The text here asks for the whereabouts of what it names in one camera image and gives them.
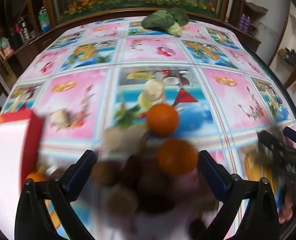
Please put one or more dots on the purple bottles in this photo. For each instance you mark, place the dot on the purple bottles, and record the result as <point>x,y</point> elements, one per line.
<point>244,22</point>

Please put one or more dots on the person's right hand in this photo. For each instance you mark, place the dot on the person's right hand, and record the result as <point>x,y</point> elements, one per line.
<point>287,205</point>

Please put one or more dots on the pink cup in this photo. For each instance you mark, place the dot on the pink cup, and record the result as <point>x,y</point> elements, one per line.
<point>8,51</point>

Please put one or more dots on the black and silver thermos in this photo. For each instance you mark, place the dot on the black and silver thermos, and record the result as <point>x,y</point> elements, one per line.
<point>25,28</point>

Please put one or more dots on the white plastic bag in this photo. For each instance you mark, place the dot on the white plastic bag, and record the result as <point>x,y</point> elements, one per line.
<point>295,95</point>

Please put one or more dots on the printed pink and blue tablecloth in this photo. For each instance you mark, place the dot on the printed pink and blue tablecloth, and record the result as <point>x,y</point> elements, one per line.
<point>148,52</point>

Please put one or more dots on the red and white cardboard box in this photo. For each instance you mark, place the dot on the red and white cardboard box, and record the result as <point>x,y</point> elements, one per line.
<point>5,155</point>

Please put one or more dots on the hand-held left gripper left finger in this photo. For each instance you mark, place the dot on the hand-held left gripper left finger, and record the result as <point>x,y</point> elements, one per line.
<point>81,170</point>

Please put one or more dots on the green plastic bottle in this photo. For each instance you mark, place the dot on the green plastic bottle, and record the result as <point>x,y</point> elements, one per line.
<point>43,20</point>

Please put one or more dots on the beige lotus root piece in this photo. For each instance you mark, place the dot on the beige lotus root piece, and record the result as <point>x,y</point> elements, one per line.
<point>124,140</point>

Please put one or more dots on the green packet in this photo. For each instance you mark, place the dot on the green packet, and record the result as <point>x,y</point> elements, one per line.
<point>2,43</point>

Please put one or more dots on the orange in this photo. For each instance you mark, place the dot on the orange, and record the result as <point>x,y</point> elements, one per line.
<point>177,157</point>
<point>162,120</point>

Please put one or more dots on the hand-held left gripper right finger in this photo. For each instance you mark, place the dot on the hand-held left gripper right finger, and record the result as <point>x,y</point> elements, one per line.
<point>210,175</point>

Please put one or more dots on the green broccoli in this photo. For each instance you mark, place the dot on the green broccoli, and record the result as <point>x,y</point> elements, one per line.
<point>166,20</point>

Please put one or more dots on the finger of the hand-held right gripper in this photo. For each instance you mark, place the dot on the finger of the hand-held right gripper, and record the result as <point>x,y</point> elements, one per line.
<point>280,155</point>
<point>295,136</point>

